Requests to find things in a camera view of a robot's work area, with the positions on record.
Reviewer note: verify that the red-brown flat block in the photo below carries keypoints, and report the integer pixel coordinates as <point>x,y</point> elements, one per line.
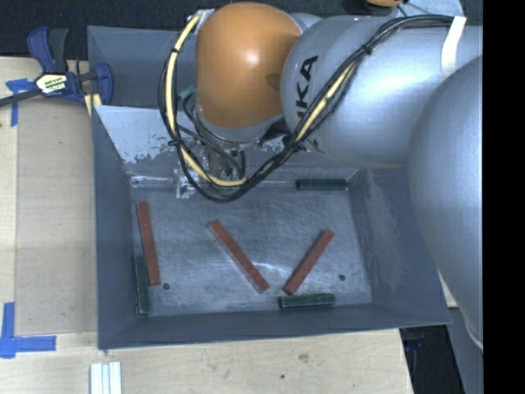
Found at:
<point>309,261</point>
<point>238,257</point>
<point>148,242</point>

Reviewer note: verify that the grey metal bin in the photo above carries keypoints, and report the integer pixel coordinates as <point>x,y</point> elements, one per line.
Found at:
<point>287,236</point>

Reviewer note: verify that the dark green flat block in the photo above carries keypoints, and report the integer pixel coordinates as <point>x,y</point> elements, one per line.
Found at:
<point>142,285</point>
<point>322,184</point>
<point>307,300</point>

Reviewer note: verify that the pale wood flat board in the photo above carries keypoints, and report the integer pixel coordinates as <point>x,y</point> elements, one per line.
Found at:
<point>53,220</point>

